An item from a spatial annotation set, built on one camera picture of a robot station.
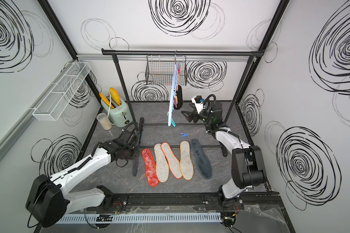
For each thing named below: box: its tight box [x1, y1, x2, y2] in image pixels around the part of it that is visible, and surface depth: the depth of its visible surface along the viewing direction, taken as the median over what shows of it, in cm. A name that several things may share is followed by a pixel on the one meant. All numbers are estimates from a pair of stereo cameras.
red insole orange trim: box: [141, 148, 159, 187], surface depth 86 cm
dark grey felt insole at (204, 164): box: [189, 138, 213, 180], surface depth 88 cm
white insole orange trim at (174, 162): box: [160, 142, 183, 180], surface depth 89 cm
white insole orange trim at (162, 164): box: [154, 143, 170, 183], surface depth 88 cm
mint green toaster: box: [100, 98, 133, 128], surface depth 98 cm
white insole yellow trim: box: [179, 140, 194, 181], surface depth 88 cm
